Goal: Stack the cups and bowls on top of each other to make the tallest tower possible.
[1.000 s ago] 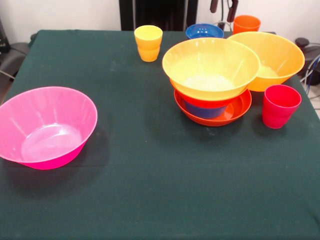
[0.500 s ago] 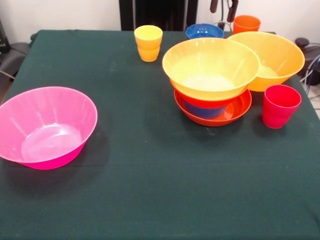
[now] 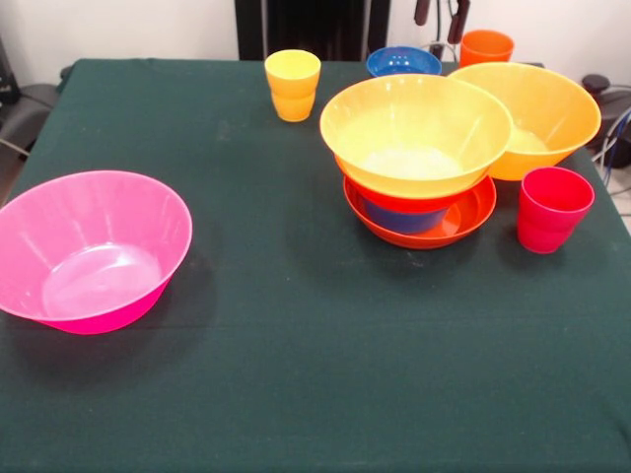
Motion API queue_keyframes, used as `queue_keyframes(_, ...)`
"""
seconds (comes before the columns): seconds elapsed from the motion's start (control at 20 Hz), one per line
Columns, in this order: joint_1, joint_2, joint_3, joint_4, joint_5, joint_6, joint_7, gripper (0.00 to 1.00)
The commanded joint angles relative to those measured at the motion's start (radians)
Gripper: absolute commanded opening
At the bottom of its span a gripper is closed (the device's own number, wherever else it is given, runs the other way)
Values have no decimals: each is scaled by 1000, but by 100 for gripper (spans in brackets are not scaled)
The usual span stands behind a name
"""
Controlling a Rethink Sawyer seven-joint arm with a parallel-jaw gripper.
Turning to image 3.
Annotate yellow plastic cup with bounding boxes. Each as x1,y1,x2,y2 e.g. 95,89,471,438
263,48,322,123

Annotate dark blue plastic bowl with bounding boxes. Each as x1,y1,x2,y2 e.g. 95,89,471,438
365,45,444,79

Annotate dark green tablecloth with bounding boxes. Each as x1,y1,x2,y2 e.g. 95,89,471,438
0,57,631,473

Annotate tangle of floor cables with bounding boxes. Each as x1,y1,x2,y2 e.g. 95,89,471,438
591,105,631,171

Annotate orange plastic cup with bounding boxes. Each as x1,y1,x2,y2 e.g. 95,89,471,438
459,29,516,69

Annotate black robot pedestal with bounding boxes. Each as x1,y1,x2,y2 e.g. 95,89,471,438
235,0,391,63

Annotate black chair base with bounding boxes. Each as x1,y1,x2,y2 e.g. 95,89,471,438
580,73,631,149
0,66,73,155

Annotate large pink plastic bowl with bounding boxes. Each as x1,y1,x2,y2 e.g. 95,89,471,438
0,169,194,336

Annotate large orange plastic bowl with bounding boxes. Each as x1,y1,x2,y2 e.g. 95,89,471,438
318,73,515,200
447,61,602,181

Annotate light blue translucent bowl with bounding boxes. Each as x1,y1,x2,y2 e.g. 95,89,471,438
362,196,451,236

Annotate red plastic bowl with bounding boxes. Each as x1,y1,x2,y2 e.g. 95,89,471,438
343,174,498,250
334,155,494,214

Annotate crimson plastic cup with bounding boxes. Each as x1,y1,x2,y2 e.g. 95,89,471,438
517,166,596,255

